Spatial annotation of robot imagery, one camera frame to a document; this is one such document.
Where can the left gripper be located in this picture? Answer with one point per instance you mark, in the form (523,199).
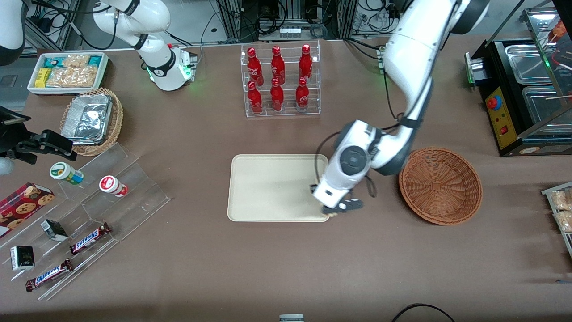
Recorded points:
(313,187)

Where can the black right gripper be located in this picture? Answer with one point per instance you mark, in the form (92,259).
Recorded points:
(14,142)

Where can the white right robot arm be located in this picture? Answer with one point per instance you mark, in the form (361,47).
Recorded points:
(154,20)

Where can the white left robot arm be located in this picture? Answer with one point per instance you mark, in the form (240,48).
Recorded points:
(411,49)

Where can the aluminium foil tray stack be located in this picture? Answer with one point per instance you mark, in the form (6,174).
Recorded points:
(87,118)

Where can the beige plastic tray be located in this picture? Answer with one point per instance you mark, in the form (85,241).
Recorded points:
(272,188)

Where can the small tan wicker basket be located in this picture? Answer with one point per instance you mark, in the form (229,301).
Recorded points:
(117,118)

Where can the large brown wicker basket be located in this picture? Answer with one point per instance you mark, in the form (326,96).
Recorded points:
(440,185)

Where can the grey metal snack tray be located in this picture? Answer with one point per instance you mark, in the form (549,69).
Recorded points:
(547,190)

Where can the green label yogurt cup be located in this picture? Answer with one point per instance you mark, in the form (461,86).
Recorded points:
(66,172)

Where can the white plastic snack bin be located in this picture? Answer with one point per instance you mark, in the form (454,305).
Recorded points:
(33,89)

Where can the red plaid cookie box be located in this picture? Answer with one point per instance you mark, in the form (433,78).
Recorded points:
(22,206)

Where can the yellow snack packet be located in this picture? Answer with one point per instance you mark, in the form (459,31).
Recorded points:
(42,77)

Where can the large clear cracker bag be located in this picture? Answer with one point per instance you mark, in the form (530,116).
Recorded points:
(73,77)

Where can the red label yogurt cup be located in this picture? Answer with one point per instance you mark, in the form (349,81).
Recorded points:
(113,185)

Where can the small black box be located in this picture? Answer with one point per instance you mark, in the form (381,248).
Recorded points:
(22,257)
(53,229)

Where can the teal snack packet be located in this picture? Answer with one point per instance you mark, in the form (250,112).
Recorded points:
(52,62)
(95,61)

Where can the small clear cracker bag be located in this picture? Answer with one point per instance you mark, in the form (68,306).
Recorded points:
(76,61)

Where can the snickers chocolate bar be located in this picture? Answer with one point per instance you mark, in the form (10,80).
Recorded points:
(89,238)
(48,275)

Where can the clear acrylic stepped display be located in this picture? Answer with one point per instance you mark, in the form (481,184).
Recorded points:
(134,192)

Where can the clear acrylic bottle rack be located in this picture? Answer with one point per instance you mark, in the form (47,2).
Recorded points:
(288,114)

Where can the red cola bottle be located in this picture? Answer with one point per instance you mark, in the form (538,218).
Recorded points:
(305,65)
(254,67)
(277,66)
(277,97)
(254,99)
(302,96)

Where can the small grey device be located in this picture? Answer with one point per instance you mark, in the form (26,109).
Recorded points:
(291,318)

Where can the white power strip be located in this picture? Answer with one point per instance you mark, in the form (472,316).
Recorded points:
(290,32)

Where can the black food warmer machine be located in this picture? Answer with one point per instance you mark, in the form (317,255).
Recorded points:
(502,120)

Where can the clear bag of crackers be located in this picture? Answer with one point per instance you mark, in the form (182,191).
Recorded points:
(565,221)
(562,200)

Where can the steel warmer pan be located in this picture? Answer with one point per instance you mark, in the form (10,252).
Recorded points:
(527,62)
(543,107)

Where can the orange fried food piece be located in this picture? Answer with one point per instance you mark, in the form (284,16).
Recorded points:
(558,31)

